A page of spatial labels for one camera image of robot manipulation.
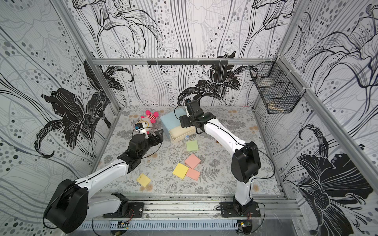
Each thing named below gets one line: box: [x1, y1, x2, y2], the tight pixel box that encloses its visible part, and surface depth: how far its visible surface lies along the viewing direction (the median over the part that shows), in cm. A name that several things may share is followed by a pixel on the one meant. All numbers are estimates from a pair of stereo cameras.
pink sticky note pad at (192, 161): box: [184, 153, 202, 170], surface depth 92 cm
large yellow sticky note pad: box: [172, 162, 189, 180], surface depth 88 cm
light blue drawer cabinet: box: [159, 108, 196, 143], surface depth 92 cm
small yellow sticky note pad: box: [136, 173, 152, 188], surface depth 86 cm
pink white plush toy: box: [140, 110, 159, 129], surface depth 109 cm
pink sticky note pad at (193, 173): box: [186, 168, 201, 181], surface depth 86 cm
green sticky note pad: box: [186, 140, 199, 151], surface depth 98 cm
